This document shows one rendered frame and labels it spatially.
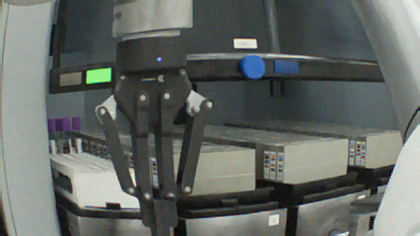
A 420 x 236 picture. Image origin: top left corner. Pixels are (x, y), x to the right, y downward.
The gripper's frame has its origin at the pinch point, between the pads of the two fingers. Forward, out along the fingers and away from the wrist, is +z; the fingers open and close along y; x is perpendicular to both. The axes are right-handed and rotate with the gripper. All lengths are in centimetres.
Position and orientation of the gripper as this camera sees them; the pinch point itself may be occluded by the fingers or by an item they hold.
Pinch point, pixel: (159, 228)
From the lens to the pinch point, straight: 120.9
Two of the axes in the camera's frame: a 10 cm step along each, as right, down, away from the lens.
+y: -9.5, 0.5, -3.1
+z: 0.4, 10.0, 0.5
